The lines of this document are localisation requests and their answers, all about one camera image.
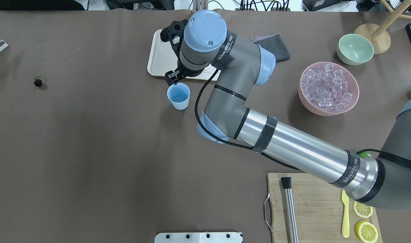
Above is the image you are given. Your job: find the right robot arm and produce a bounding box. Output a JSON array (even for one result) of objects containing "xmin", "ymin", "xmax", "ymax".
[{"xmin": 160, "ymin": 10, "xmax": 411, "ymax": 209}]

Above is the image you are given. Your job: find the pink bowl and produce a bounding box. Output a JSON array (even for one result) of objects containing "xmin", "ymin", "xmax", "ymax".
[{"xmin": 298, "ymin": 62, "xmax": 360, "ymax": 117}]

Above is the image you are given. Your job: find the lemon half lower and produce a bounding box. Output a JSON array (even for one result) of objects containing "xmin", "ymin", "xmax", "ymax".
[{"xmin": 355, "ymin": 221, "xmax": 379, "ymax": 243}]

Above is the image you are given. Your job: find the lemon half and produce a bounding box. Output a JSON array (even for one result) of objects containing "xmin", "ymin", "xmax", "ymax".
[
  {"xmin": 352, "ymin": 200, "xmax": 374, "ymax": 218},
  {"xmin": 355, "ymin": 221, "xmax": 379, "ymax": 243}
]

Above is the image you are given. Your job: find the clear ice cubes pile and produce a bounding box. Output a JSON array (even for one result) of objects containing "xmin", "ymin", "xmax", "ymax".
[{"xmin": 301, "ymin": 63, "xmax": 355, "ymax": 113}]

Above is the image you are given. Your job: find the cream rabbit tray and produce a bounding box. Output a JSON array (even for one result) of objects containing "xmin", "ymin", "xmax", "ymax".
[{"xmin": 147, "ymin": 29, "xmax": 219, "ymax": 81}]

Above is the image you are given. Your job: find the blue plastic cup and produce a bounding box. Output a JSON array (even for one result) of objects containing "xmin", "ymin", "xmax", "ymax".
[{"xmin": 167, "ymin": 82, "xmax": 190, "ymax": 110}]

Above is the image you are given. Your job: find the yellow plastic knife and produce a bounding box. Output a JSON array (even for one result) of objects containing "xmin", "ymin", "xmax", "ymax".
[{"xmin": 341, "ymin": 190, "xmax": 350, "ymax": 238}]

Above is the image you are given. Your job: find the grey folded cloth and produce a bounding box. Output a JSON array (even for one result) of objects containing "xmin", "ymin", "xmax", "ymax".
[{"xmin": 252, "ymin": 33, "xmax": 291, "ymax": 63}]

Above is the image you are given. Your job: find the steel muddler black tip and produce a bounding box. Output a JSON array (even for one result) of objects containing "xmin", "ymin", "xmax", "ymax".
[{"xmin": 281, "ymin": 177, "xmax": 299, "ymax": 243}]

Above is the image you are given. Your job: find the wooden cutting board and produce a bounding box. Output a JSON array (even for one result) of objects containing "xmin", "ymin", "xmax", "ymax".
[{"xmin": 267, "ymin": 173, "xmax": 380, "ymax": 243}]

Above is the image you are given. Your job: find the wooden mug tree stand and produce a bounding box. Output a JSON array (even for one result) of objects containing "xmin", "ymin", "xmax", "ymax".
[{"xmin": 354, "ymin": 0, "xmax": 411, "ymax": 54}]

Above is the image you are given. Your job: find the aluminium frame post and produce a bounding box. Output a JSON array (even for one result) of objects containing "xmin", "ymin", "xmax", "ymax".
[{"xmin": 192, "ymin": 0, "xmax": 209, "ymax": 13}]

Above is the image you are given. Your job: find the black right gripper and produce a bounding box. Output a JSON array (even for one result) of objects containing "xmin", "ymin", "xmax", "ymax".
[{"xmin": 160, "ymin": 19, "xmax": 206, "ymax": 86}]

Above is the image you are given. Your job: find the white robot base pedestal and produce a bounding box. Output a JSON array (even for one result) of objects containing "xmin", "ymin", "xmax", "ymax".
[{"xmin": 154, "ymin": 232, "xmax": 243, "ymax": 243}]

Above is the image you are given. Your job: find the mint green bowl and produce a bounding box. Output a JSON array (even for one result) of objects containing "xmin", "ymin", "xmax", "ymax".
[{"xmin": 336, "ymin": 34, "xmax": 374, "ymax": 66}]

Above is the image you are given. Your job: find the green lime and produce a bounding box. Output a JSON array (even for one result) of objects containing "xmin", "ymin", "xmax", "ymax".
[{"xmin": 358, "ymin": 151, "xmax": 372, "ymax": 158}]

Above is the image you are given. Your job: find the lemon half upper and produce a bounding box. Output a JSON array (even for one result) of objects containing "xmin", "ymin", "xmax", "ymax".
[{"xmin": 352, "ymin": 200, "xmax": 374, "ymax": 218}]

